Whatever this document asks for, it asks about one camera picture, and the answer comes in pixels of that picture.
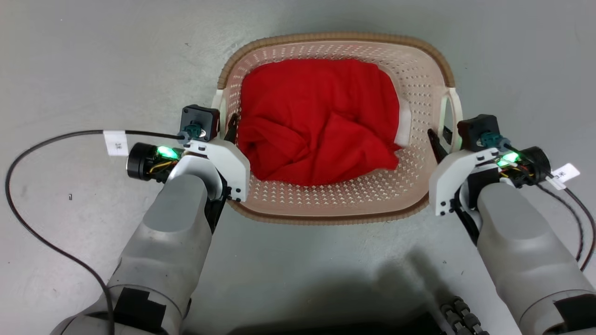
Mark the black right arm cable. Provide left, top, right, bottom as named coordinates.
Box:
left=505, top=144, right=596, bottom=273

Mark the white left cable label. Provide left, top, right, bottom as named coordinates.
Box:
left=103, top=130, right=129, bottom=157

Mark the beige plastic laundry basket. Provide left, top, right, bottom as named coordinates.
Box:
left=212, top=32, right=464, bottom=226

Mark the white cloth piece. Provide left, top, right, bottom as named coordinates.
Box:
left=394, top=103, right=413, bottom=150

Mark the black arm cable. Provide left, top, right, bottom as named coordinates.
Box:
left=505, top=144, right=596, bottom=273
left=5, top=129, right=185, bottom=335

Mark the white right cable label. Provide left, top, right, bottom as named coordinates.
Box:
left=549, top=163, right=582, bottom=191

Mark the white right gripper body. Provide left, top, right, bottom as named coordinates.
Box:
left=428, top=146, right=552, bottom=217

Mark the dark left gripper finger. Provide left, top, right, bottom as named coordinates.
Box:
left=224, top=114, right=241, bottom=144

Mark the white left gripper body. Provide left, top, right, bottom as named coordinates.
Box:
left=127, top=139, right=252, bottom=203

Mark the white cable label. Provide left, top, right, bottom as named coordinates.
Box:
left=103, top=130, right=129, bottom=157
left=549, top=163, right=582, bottom=191

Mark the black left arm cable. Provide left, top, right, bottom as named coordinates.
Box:
left=5, top=129, right=185, bottom=335

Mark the red cloth garment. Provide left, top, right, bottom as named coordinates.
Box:
left=237, top=58, right=404, bottom=187

